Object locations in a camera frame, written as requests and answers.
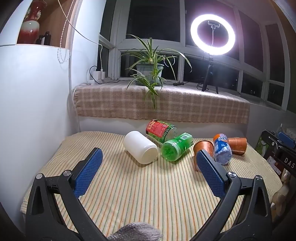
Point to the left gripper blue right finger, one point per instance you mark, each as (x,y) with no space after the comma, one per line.
(243,212)

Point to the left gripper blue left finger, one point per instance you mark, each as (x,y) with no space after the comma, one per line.
(54,211)

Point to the green cut bottle cup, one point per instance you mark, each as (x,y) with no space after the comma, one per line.
(173,149)

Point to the far orange paper cup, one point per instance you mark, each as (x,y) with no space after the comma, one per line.
(238,145)

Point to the orange paper cup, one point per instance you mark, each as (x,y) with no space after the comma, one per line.
(238,145)
(202,145)

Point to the blue cut bottle cup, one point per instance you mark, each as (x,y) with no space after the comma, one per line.
(222,150)

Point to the near orange paper cup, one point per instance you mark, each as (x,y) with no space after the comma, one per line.
(202,145)

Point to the white plastic cup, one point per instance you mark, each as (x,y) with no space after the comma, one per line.
(140,147)

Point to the gloved grey hand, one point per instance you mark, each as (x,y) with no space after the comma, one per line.
(136,231)

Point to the striped yellow table cloth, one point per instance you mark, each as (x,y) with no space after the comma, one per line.
(171,196)

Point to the black tripod stand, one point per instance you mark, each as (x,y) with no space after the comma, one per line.
(210,75)

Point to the red green can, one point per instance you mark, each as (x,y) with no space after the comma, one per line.
(161,131)

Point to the plaid brown sill cloth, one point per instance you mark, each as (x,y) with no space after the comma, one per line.
(180,104)

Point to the white power adapter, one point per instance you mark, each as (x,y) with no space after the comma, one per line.
(99,76)

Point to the potted spider plant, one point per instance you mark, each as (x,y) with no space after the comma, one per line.
(149,64)

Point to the small black bottle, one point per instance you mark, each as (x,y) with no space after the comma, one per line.
(44,39)

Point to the red porcelain vase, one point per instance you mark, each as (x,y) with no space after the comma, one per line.
(30,27)

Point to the ring light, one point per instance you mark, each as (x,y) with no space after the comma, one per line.
(212,34)

